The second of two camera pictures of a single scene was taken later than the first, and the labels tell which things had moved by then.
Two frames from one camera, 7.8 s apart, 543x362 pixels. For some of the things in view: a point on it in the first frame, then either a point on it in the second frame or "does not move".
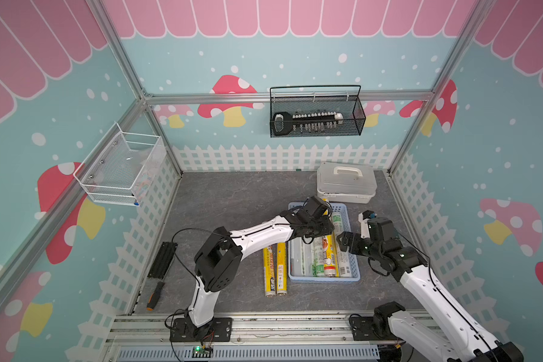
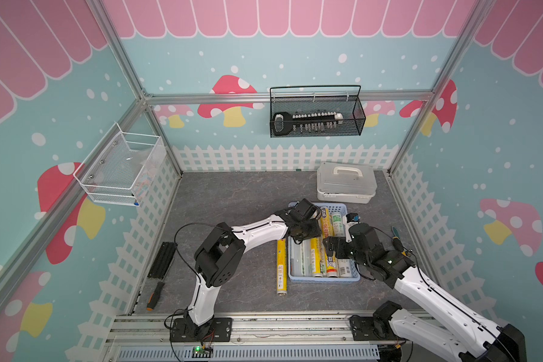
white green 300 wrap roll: [306, 254] does not move
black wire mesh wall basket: [311, 99] does not move
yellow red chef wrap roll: [282, 268] does not move
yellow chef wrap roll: [269, 268] to [316, 257]
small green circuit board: [199, 352] does not move
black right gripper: [354, 245] to [341, 241]
